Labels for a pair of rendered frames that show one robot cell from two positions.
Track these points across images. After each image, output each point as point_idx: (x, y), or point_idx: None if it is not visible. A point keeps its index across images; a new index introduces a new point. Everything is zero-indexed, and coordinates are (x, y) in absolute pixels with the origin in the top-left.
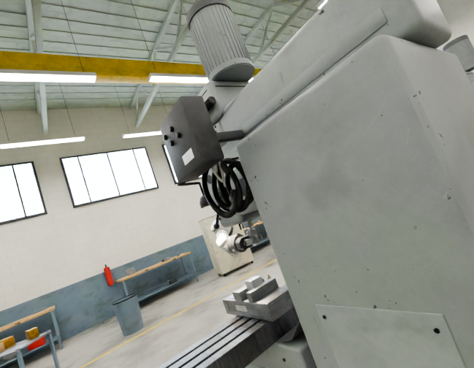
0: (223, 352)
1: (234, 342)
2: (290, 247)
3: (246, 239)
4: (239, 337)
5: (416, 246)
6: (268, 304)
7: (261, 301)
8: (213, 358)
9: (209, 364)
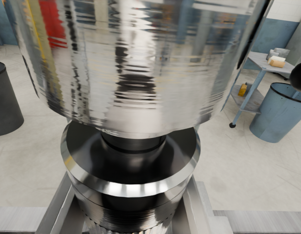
0: (286, 217)
1: (265, 223)
2: None
3: (197, 226)
4: (255, 224)
5: None
6: (200, 181)
7: (203, 207)
8: None
9: None
